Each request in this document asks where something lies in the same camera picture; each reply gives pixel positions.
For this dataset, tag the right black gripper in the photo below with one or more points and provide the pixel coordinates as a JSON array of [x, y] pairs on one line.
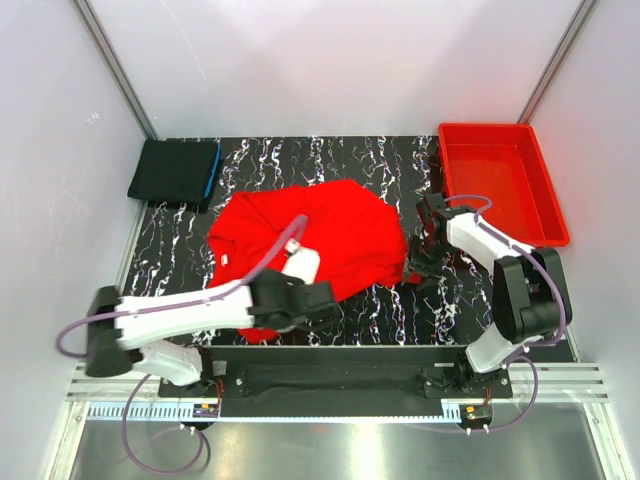
[[419, 267]]

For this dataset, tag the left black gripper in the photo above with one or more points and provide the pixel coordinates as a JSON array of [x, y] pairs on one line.
[[294, 282]]

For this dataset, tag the red t shirt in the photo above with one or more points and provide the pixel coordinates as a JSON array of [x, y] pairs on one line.
[[357, 235]]

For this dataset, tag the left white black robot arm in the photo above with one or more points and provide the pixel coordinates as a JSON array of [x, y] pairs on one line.
[[134, 333]]

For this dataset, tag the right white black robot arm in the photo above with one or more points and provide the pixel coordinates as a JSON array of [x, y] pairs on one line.
[[530, 300]]

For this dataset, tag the red plastic bin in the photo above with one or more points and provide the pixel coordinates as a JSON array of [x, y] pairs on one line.
[[504, 163]]

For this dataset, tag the left small electronics board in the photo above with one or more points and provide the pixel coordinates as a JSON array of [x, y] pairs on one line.
[[206, 410]]

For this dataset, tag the small electronics board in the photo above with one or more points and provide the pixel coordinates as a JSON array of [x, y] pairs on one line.
[[477, 412], [206, 410]]

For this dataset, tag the right small electronics board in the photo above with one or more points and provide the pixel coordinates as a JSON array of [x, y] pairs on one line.
[[477, 412]]

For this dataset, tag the folded black t shirt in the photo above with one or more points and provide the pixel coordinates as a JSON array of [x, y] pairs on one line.
[[175, 172]]

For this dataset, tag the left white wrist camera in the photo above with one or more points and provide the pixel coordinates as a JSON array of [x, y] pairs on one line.
[[301, 262]]

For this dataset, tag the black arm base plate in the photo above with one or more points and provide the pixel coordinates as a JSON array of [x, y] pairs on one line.
[[367, 402]]

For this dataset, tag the white slotted cable duct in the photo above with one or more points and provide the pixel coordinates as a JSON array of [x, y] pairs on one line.
[[164, 411]]

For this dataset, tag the aluminium table edge rail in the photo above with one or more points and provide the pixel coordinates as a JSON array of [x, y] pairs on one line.
[[552, 382]]

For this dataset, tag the right aluminium frame post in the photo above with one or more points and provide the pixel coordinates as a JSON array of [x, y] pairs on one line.
[[560, 54]]

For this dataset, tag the aluminium frame post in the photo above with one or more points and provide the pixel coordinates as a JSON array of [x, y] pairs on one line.
[[107, 53], [560, 54]]

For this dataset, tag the left aluminium frame post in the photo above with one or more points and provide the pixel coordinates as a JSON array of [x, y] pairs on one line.
[[107, 53]]

